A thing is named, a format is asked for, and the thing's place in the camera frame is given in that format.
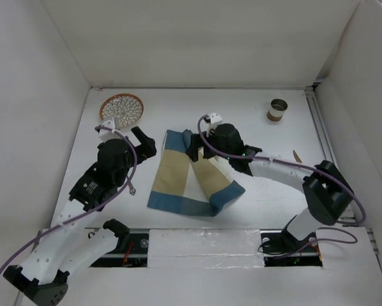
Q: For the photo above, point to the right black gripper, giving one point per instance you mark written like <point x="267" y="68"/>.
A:
<point x="192" y="150"/>

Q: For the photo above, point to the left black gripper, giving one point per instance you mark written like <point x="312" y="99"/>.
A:
<point x="148" y="144"/>

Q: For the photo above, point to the blue beige white cloth napkin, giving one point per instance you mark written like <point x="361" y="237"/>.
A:
<point x="196" y="189"/>

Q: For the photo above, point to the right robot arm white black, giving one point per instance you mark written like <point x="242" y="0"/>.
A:
<point x="326" y="192"/>

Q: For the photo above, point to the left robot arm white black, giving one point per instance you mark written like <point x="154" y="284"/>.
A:
<point x="43" y="276"/>

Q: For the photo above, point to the orange floral patterned plate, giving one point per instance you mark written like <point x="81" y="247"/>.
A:
<point x="126" y="109"/>

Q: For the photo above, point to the silver fork with pink neck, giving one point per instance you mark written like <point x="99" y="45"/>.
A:
<point x="131" y="187"/>

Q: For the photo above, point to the metal cup with brown base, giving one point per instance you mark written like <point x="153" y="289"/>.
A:
<point x="276" y="110"/>

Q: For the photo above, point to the white foam block front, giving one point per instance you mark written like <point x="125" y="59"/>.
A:
<point x="204" y="248"/>

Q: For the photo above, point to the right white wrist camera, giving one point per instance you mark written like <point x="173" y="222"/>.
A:
<point x="213" y="119"/>

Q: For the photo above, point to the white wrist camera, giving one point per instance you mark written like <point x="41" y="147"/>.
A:
<point x="106" y="128"/>
<point x="213" y="119"/>

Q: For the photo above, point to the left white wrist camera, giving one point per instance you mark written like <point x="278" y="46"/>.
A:
<point x="106" y="128"/>

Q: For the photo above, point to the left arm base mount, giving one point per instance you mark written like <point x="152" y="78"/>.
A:
<point x="130" y="252"/>

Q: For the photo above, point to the aluminium rail right side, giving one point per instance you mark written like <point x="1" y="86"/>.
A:
<point x="348" y="217"/>

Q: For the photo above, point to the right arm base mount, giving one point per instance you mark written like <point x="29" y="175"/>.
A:
<point x="277" y="253"/>

